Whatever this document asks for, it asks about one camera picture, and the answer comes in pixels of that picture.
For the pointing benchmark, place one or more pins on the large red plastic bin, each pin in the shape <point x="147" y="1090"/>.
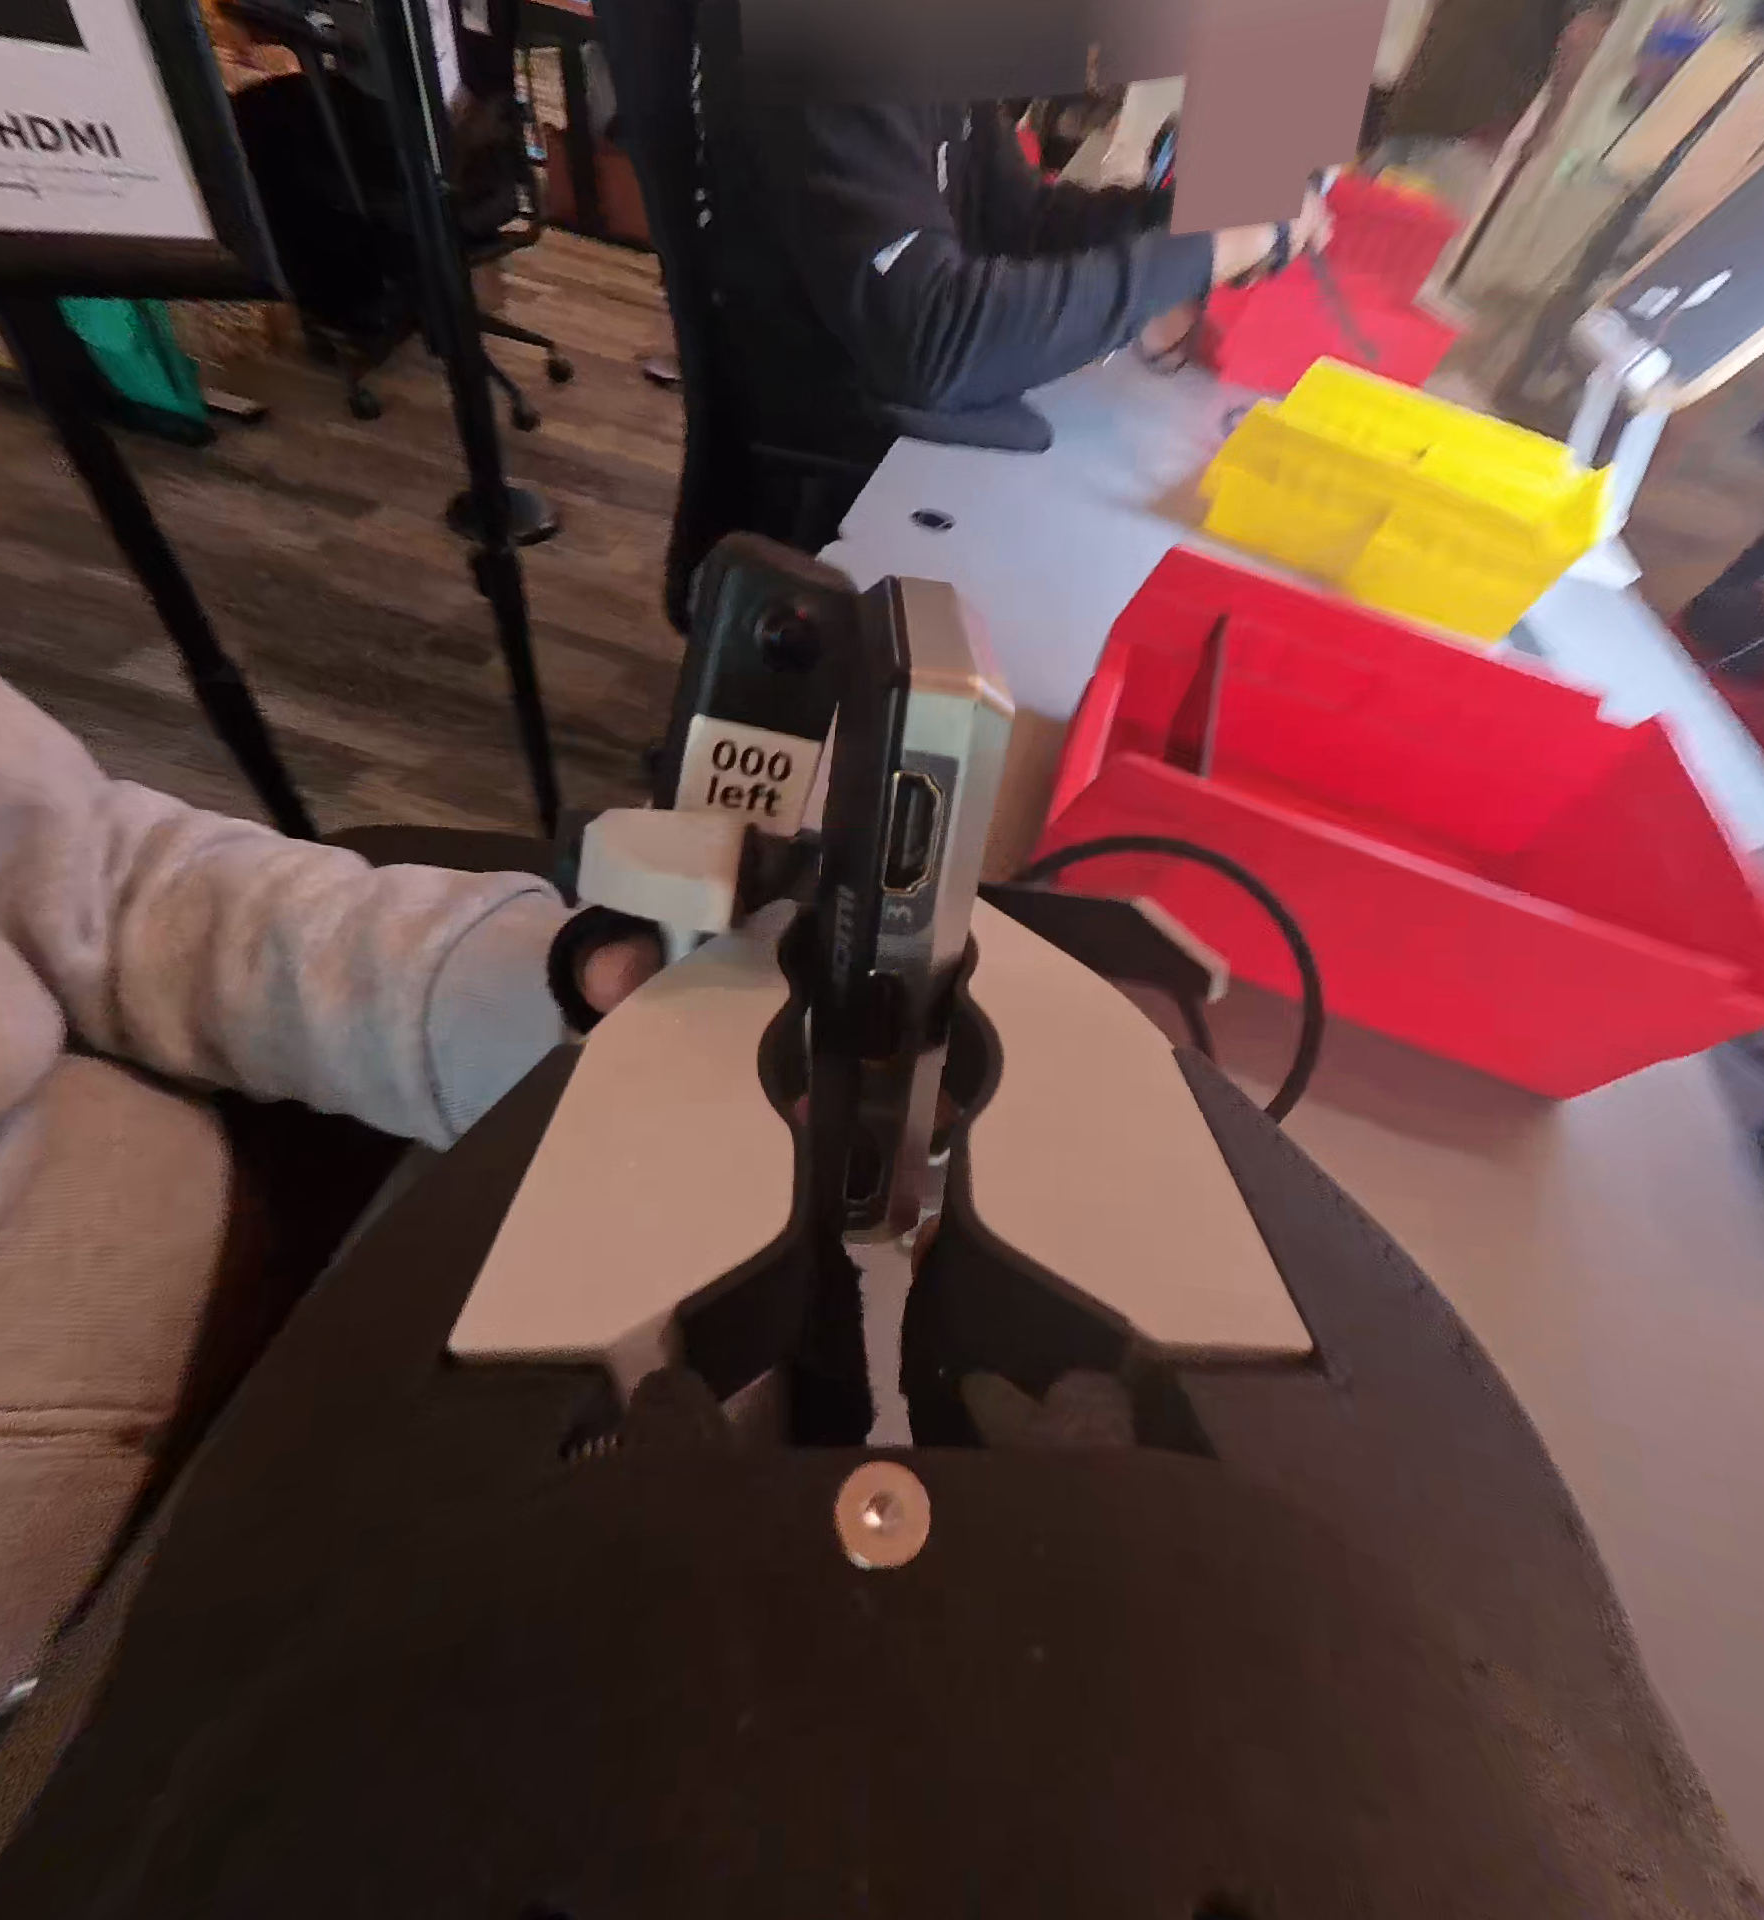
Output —
<point x="1425" y="931"/>

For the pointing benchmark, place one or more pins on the black round base stand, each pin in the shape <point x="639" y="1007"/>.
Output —
<point x="511" y="519"/>

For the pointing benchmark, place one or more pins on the small red plastic bin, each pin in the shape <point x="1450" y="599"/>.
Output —
<point x="1302" y="337"/>

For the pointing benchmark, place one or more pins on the yellow plastic bin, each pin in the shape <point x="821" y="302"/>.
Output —
<point x="1435" y="525"/>

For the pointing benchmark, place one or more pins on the black framed white sign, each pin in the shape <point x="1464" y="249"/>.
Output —
<point x="147" y="89"/>

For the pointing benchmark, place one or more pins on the green bag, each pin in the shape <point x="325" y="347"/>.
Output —
<point x="133" y="360"/>

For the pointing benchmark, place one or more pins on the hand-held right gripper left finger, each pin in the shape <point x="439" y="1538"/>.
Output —
<point x="644" y="1166"/>

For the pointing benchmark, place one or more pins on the black tripod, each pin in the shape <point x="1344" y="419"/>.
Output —
<point x="127" y="502"/>

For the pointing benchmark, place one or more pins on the person's left hand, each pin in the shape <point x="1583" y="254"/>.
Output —
<point x="619" y="974"/>

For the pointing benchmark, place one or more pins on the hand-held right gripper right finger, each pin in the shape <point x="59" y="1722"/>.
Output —
<point x="1120" y="1182"/>

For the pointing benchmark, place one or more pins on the black top table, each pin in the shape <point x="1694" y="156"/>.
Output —
<point x="1736" y="254"/>

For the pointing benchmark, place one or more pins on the black office chair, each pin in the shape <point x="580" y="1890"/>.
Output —
<point x="325" y="197"/>

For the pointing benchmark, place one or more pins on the person in dark jacket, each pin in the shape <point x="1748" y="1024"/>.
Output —
<point x="717" y="302"/>

